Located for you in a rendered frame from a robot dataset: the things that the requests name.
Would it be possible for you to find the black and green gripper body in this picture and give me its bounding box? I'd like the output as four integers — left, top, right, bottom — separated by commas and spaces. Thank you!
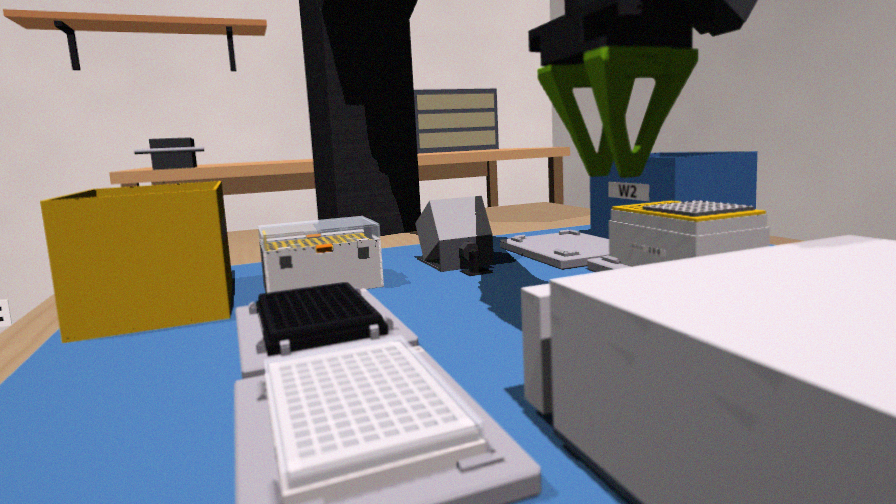
528, 0, 715, 66

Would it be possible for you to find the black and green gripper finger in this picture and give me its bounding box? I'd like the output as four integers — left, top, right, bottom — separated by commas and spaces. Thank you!
584, 46, 698, 178
537, 64, 635, 177

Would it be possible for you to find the blue bin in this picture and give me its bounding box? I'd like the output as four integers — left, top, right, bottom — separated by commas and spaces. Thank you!
590, 151, 758, 239

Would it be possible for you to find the blue bench mat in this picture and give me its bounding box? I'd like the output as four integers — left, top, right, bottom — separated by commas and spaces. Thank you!
0, 225, 632, 504

